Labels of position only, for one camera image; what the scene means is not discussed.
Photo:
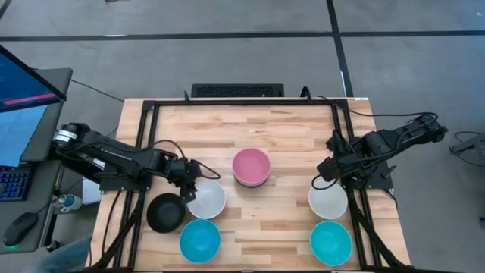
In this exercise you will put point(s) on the white bowl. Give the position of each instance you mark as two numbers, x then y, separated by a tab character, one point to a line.
208	201
327	201

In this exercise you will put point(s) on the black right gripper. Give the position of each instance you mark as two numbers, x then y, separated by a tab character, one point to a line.
337	165

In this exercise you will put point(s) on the white box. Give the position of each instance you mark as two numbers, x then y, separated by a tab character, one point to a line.
89	193

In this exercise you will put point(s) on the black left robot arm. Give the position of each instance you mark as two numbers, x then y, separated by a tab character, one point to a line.
113	157

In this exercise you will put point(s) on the black computer mouse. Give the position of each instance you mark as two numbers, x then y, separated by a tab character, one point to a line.
19	229

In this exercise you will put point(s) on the pink bowl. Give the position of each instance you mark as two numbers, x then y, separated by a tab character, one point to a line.
251	165

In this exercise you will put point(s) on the dark tilted monitor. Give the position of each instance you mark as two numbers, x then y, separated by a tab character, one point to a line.
22	87

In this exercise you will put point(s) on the black bowl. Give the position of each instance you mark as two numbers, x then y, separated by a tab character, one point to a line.
164	214

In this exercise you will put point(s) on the turquoise bowl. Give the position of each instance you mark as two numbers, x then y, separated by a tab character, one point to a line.
330	243

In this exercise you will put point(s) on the blue white bottle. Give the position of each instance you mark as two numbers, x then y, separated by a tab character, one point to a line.
70	201

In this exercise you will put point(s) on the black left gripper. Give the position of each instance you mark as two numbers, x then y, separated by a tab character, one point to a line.
185	172

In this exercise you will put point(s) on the grey desk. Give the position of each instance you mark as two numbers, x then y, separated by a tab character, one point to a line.
41	182

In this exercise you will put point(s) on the black table frame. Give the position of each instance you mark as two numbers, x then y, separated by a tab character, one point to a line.
246	102

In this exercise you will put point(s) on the backlit black keyboard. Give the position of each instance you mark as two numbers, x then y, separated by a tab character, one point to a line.
13	184

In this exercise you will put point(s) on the light blue screen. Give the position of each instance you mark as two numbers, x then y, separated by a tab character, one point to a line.
15	136

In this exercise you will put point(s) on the blue bowl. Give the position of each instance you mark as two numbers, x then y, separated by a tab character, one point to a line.
199	241

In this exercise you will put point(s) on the green bowl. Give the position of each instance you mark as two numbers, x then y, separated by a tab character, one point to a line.
250	186

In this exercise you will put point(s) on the grey blue fabric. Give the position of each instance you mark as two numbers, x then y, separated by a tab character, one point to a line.
64	258

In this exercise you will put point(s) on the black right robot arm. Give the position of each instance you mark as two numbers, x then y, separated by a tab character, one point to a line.
386	146

